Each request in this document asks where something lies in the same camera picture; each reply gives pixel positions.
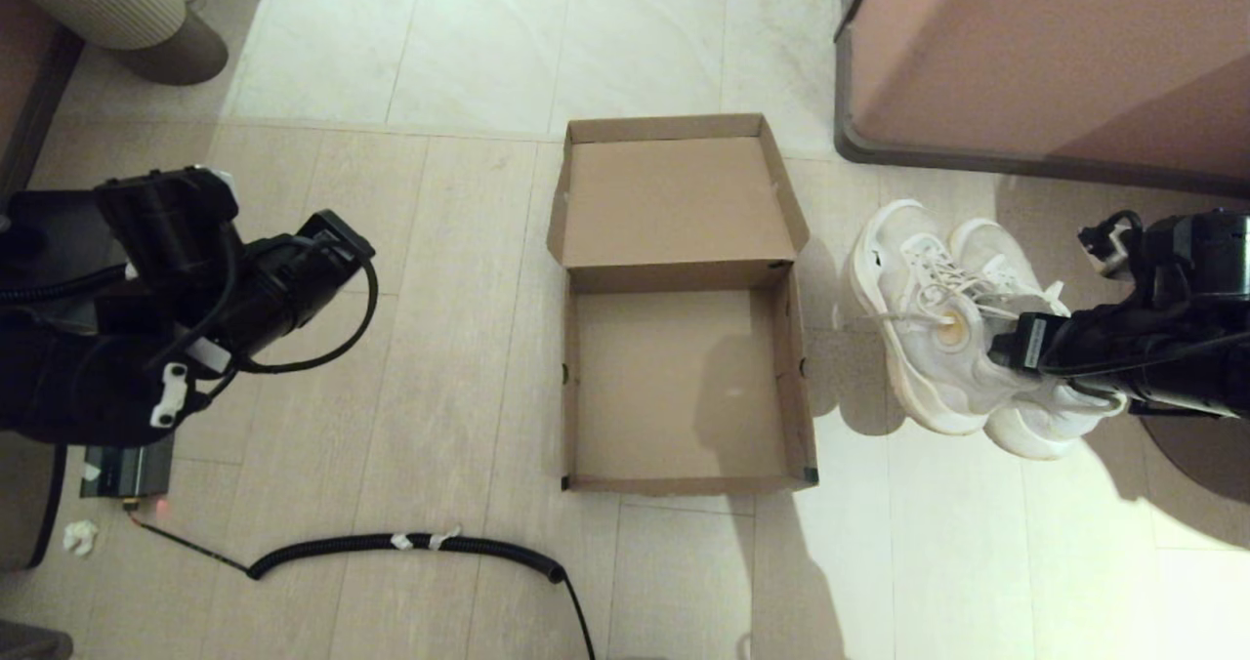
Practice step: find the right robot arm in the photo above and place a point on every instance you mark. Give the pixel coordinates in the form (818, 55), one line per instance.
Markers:
(1201, 348)

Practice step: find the grey black power supply box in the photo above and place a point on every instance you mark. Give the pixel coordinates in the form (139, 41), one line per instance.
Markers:
(127, 474)

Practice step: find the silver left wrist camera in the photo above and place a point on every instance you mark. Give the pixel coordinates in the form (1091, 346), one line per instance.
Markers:
(223, 178)

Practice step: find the dark grey floor object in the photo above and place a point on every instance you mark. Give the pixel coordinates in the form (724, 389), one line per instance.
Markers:
(29, 645)

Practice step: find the dark rounded seat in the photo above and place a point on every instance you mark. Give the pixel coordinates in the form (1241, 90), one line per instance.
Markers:
(24, 514)

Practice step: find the white mesh sneaker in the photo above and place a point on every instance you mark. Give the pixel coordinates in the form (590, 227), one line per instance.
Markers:
(996, 250)
(908, 279)

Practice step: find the brown cardboard shoe box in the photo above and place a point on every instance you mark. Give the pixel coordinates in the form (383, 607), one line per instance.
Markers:
(674, 201)

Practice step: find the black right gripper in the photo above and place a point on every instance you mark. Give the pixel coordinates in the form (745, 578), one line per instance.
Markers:
(1094, 348)

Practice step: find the brown round floor base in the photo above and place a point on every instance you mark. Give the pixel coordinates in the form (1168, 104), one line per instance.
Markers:
(1211, 465)

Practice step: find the brown wooden furniture side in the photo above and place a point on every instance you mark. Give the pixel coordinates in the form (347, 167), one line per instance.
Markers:
(24, 84)

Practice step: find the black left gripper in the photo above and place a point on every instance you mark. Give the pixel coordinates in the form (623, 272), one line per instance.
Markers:
(293, 284)

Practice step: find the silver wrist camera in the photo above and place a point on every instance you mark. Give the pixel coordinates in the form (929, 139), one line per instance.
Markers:
(223, 178)
(1099, 248)

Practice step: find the dark square floor stand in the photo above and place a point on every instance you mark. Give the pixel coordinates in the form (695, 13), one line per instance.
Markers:
(49, 230)

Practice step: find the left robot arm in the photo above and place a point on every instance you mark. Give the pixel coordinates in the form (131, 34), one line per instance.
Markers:
(78, 377)

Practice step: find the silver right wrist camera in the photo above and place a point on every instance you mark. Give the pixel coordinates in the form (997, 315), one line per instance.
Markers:
(1099, 248)

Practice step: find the crumpled white tissue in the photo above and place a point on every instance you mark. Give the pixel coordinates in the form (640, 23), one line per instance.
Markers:
(81, 538)

